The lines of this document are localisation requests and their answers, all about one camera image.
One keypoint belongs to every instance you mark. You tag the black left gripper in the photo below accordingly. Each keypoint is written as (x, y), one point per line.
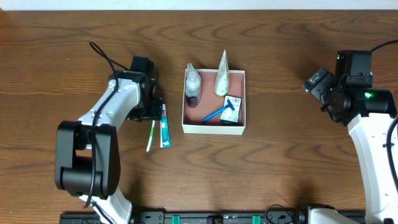
(155, 109)

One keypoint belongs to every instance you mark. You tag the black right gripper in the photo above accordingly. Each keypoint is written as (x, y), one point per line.
(319, 84)

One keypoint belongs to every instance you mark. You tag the green white toothbrush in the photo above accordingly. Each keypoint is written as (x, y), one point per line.
(149, 144)

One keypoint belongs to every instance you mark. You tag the teal white toothpaste tube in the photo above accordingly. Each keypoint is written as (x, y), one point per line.
(165, 140)

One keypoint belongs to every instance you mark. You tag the clear spray bottle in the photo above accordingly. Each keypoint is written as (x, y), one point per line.
(192, 86)

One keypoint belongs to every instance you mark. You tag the white cosmetic tube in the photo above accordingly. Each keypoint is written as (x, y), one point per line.
(222, 79)

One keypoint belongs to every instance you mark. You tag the blue disposable razor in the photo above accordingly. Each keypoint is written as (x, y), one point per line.
(219, 111)

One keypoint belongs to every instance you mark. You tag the green white soap box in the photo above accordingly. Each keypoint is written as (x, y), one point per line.
(229, 115)

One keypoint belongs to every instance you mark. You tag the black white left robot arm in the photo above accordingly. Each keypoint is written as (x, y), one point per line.
(87, 160)

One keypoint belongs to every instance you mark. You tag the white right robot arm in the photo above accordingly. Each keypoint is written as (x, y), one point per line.
(371, 118)

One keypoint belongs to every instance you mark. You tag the white box with pink interior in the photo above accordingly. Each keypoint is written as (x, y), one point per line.
(192, 117)

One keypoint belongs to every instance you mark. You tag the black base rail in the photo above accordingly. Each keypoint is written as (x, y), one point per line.
(186, 218)

